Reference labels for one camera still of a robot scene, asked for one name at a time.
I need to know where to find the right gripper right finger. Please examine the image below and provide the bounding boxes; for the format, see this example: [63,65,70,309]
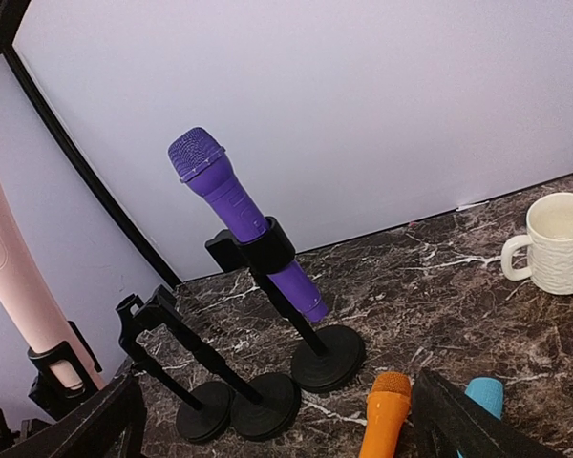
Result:
[411,368,561,458]

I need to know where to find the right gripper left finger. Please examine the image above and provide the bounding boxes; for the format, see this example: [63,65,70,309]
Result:
[0,374,146,458]

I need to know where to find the blue microphone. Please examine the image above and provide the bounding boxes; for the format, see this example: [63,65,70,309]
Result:
[465,377,504,420]

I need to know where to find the orange microphone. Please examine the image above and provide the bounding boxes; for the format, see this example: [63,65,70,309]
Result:
[359,372,412,458]

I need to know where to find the black stand of pink microphone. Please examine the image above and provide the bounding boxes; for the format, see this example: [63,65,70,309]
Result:
[21,320,105,421]

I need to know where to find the black stand of blue microphone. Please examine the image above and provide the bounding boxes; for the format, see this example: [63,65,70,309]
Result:
[116,294,234,444]

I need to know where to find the black stand of purple microphone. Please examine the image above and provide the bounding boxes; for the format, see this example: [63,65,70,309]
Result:
[205,217,366,393]

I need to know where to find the black stand of orange microphone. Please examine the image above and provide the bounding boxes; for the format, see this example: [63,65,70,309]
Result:
[143,286,302,442]

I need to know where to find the pink microphone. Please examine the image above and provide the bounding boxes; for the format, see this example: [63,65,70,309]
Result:
[0,183,106,389]

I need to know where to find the purple microphone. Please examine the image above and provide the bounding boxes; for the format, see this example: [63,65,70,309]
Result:
[168,127,328,323]

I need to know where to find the white ribbed mug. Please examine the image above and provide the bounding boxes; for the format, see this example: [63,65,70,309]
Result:
[500,192,573,296]

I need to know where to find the left black frame post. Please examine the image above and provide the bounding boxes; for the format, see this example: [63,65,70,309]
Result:
[3,45,182,288]

